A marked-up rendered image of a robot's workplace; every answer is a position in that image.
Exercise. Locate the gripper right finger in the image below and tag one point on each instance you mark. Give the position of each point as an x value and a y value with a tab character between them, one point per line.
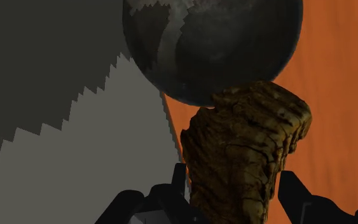
302	201

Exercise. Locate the dark grey round bowl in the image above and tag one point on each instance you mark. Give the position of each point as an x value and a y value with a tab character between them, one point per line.
216	49

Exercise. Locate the brown cracked bread loaf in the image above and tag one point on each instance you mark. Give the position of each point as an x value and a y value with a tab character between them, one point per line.
243	155

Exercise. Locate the orange wooden table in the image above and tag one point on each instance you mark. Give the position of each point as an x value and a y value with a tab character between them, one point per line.
336	108

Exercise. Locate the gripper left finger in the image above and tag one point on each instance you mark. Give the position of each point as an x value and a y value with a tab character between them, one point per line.
163	198

